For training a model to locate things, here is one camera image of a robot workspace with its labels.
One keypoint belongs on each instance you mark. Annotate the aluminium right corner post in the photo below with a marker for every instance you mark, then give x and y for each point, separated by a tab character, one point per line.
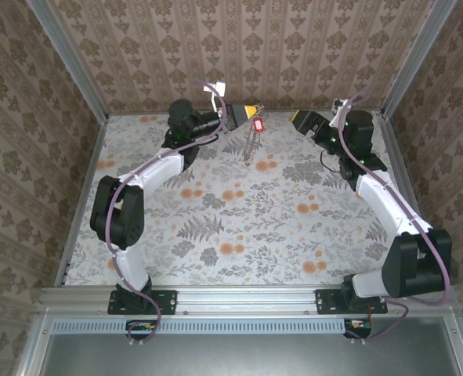
417	58

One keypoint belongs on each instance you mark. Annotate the floral print table cloth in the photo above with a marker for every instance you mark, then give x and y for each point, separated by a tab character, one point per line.
274	235

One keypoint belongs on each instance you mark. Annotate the aluminium left corner post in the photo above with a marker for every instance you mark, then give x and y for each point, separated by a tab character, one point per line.
69	58

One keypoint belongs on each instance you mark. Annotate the aluminium corner post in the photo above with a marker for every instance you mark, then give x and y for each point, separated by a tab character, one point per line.
69	58
417	58

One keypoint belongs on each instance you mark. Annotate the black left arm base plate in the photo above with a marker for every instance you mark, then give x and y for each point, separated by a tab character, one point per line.
164	301

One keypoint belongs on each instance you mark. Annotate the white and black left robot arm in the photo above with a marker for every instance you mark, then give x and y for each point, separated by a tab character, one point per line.
153	172

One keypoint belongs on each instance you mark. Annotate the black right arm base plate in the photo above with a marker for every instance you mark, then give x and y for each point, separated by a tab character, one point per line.
325	301

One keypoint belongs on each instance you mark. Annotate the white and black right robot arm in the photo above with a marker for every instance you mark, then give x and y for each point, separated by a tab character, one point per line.
384	199

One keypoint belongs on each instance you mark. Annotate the key with red tag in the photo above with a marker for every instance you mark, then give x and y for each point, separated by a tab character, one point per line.
258	125

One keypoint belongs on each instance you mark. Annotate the aluminium left side rail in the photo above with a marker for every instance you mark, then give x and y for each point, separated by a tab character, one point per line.
94	156

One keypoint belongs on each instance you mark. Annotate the grey metal panel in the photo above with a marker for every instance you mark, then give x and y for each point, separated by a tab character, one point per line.
235	356

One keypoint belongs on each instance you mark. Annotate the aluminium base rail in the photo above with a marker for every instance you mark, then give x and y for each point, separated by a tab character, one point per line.
247	299

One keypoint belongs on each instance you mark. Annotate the aluminium right side rail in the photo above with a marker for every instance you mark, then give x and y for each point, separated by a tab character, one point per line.
396	156

